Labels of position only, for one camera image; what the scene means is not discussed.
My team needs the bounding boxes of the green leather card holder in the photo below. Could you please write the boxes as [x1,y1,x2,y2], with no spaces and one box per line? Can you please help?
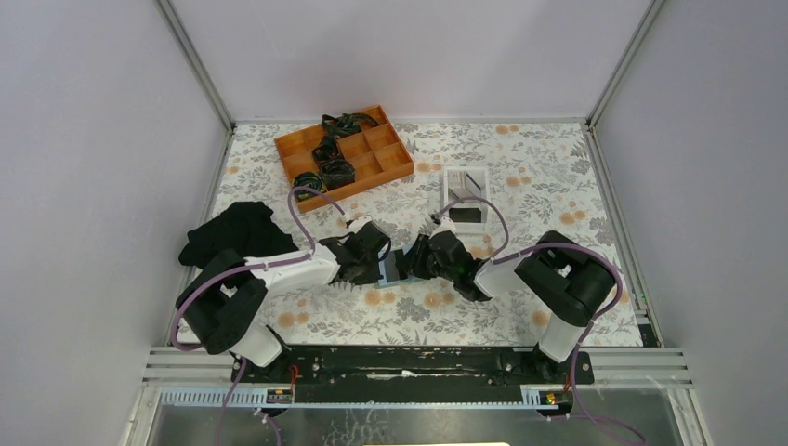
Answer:
[374,244,419,288]

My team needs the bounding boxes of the white plastic card box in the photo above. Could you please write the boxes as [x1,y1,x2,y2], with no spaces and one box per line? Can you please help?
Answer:
[440,166,491,234]

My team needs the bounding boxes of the black cloth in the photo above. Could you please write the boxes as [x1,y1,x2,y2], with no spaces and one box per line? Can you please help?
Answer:
[177,202,298,269]

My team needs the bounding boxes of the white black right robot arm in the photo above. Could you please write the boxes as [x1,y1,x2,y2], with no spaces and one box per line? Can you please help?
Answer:
[396,230,624,383]

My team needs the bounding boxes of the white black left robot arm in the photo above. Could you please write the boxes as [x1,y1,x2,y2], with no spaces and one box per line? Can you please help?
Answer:
[171,217,391,382]

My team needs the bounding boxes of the black card stack in box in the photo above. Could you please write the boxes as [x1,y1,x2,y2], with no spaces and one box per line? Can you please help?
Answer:
[448,207,484,224]

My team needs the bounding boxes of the stack of white cards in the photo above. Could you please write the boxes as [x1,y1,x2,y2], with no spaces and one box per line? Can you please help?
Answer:
[446,171,467,199]

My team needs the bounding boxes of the dark patterned rolled tie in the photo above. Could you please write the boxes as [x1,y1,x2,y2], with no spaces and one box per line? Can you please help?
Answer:
[320,158,356,190]

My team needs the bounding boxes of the blue yellow rolled tie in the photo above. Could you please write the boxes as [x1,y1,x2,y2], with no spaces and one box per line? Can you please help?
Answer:
[292,171,327,201]

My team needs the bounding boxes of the orange wooden compartment tray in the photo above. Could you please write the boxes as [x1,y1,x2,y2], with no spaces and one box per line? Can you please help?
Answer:
[274,105,414,202]

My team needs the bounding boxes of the dark rolled tie middle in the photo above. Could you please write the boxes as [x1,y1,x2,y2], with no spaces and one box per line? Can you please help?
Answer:
[311,136,344,166]

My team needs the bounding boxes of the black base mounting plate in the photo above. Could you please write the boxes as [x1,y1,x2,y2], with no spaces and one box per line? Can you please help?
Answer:
[231,345,595,404]

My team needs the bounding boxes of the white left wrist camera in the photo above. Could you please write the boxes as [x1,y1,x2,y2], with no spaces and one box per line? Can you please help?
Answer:
[347,216,373,233]

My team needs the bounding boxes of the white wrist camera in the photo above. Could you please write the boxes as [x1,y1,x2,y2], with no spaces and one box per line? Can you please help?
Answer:
[430,216,456,237]
[347,216,373,233]

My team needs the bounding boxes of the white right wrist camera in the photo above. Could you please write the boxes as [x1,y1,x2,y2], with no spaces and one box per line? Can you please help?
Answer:
[430,216,456,237]

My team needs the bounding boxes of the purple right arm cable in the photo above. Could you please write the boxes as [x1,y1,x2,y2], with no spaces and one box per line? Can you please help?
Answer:
[433,196,625,327]

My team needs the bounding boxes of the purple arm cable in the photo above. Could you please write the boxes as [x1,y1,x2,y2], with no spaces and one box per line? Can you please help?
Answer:
[433,196,625,327]
[169,186,359,353]

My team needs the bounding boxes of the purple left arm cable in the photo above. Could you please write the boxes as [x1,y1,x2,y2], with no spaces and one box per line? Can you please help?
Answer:
[169,186,359,353]

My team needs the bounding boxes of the aluminium frame rail front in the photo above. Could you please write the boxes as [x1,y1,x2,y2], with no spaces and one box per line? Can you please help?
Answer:
[143,346,693,407]

